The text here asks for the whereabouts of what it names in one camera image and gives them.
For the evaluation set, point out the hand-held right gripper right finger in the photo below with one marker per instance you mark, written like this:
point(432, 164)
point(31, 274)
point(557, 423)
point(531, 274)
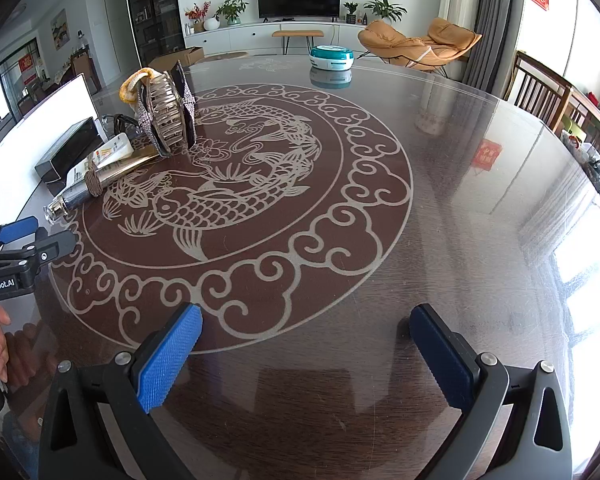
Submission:
point(440, 355)

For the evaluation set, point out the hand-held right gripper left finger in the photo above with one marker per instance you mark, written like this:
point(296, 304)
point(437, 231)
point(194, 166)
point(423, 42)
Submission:
point(170, 355)

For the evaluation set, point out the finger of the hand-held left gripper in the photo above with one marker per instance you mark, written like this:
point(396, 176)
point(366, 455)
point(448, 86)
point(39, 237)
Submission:
point(60, 245)
point(17, 227)

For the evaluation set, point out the black cardboard box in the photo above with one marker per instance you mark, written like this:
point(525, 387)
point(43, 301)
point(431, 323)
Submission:
point(67, 152)

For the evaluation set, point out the white orange tube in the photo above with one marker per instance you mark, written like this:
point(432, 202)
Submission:
point(112, 152)

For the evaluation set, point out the black eyeglasses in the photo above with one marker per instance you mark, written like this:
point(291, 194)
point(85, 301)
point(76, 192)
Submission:
point(117, 120)

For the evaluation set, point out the red window decoration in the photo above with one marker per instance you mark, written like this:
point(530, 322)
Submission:
point(27, 67)

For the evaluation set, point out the cream knit glove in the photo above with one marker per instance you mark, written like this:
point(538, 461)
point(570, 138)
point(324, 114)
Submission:
point(130, 87)

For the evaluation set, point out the rhinestone hair claw clip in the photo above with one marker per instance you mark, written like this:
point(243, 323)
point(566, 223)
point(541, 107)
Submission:
point(167, 110)

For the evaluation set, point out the brown cardboard box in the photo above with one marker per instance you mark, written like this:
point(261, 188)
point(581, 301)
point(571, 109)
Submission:
point(177, 57)

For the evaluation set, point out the dark glass display cabinet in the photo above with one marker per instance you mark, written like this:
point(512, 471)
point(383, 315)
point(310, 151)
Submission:
point(152, 5)

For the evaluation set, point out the white round vase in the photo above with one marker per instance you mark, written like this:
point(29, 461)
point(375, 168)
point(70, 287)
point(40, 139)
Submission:
point(211, 24)

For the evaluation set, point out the red flower plant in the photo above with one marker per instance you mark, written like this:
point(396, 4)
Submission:
point(197, 12)

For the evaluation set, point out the white television cabinet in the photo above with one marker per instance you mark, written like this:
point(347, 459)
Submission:
point(240, 37)

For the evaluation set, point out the wooden chair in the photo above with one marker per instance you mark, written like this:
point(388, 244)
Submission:
point(535, 77)

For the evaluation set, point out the orange lounge chair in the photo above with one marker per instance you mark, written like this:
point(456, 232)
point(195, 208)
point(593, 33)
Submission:
point(400, 42)

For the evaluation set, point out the wooden bench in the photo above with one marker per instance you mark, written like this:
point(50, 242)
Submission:
point(297, 33)

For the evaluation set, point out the teal white round box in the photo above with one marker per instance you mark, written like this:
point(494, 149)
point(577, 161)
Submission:
point(332, 55)

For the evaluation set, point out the grey curtain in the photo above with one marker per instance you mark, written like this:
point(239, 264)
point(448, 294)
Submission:
point(495, 20)

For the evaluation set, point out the large leafy potted plant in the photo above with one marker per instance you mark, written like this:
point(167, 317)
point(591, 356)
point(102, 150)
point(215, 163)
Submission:
point(385, 7)

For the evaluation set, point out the small green potted plant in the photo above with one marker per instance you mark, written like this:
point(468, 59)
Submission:
point(350, 9)

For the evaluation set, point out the wall painting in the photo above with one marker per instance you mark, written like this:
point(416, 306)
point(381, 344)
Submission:
point(60, 30)

